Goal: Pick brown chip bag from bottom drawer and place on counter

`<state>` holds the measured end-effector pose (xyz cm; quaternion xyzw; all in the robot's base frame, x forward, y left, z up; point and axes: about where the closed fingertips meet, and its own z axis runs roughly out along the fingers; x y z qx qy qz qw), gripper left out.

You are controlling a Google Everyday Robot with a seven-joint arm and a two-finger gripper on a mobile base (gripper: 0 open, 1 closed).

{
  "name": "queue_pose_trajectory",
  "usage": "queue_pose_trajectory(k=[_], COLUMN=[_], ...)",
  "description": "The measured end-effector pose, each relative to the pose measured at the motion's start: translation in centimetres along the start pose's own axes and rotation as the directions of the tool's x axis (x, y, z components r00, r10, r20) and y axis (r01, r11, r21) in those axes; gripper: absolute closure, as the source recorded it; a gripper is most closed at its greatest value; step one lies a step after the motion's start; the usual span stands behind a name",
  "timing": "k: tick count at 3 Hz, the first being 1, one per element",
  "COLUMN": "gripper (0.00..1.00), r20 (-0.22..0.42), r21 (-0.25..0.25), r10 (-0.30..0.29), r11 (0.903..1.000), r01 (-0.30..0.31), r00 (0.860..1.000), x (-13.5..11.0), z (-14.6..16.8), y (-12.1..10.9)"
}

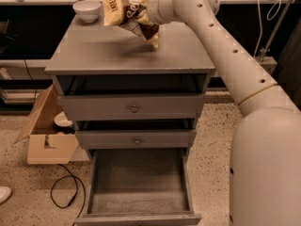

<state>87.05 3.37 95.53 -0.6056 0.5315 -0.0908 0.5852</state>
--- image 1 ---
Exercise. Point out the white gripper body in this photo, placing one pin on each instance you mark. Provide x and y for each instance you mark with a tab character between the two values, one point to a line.
152	8

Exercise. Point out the brown chip bag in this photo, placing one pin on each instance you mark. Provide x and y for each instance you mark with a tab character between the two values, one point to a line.
122	13

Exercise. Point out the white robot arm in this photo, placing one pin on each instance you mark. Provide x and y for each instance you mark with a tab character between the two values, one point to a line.
265	156

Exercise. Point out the grey wooden drawer cabinet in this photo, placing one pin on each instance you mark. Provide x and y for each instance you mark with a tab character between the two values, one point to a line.
94	59

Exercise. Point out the grey top drawer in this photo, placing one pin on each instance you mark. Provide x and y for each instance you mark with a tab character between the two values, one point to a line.
131	107

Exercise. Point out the grey middle drawer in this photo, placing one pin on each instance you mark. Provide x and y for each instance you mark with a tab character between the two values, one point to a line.
136	139

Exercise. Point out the grey open bottom drawer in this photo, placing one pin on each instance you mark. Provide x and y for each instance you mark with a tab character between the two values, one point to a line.
139	187

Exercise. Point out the white ceramic bowl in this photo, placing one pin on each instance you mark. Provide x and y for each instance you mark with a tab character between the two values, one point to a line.
88	10

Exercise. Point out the metal stand pole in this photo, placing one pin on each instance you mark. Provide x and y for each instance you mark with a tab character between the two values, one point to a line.
259	54

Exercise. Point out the white bowl in box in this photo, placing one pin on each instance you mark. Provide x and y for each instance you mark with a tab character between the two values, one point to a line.
61	120

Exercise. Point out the dark grey side cabinet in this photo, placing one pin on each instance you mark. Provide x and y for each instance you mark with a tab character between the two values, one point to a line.
289	66

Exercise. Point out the open cardboard box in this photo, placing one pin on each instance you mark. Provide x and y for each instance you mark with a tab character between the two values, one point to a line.
45	144

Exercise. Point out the white shoe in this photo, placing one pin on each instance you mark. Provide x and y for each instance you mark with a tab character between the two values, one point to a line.
5	193

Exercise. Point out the grey wall rail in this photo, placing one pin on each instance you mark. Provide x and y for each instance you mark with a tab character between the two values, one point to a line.
22	70

